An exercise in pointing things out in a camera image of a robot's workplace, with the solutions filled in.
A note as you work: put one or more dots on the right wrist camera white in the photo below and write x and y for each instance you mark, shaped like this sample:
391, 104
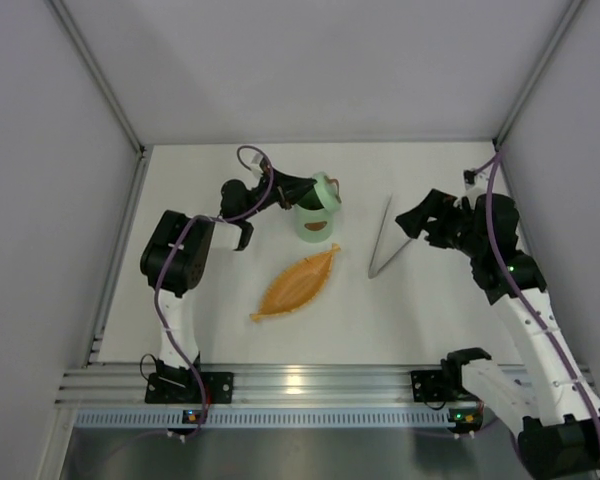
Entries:
475, 185

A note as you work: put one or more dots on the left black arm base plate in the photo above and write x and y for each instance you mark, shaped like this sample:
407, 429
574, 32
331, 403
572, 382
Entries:
220, 387

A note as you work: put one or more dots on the green round lid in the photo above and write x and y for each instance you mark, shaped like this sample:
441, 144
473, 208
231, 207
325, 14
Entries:
327, 190

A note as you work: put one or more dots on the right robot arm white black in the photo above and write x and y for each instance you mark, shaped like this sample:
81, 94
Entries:
557, 425

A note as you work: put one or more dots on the aluminium mounting rail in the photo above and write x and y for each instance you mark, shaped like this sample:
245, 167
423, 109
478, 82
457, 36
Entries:
112, 385

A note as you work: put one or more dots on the aluminium frame post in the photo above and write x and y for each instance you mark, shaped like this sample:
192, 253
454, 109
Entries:
77, 39
539, 68

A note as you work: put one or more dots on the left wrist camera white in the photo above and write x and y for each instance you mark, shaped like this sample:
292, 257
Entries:
259, 164

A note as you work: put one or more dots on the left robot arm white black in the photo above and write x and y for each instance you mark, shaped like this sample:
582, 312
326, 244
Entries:
175, 258

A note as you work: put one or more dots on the orange boat-shaped woven tray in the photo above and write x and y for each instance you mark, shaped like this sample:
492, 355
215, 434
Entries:
296, 286

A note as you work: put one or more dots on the left aluminium frame post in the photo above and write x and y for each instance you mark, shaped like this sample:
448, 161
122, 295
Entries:
77, 39

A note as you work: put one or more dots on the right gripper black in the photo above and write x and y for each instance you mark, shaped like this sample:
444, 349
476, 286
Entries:
434, 220

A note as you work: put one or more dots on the green cylindrical lunch container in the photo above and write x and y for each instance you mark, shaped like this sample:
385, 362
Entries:
313, 226

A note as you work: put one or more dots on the slotted grey cable duct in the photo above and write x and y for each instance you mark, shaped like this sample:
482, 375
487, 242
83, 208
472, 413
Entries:
266, 418

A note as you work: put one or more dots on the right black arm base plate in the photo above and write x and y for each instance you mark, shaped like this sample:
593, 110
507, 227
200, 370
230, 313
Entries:
434, 386

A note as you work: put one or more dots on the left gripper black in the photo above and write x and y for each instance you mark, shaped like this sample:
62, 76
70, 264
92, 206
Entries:
284, 188

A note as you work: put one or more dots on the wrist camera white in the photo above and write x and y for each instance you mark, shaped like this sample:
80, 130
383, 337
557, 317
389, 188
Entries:
475, 185
259, 164

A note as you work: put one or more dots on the right aluminium frame post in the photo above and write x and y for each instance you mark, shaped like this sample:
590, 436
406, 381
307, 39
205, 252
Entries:
539, 68

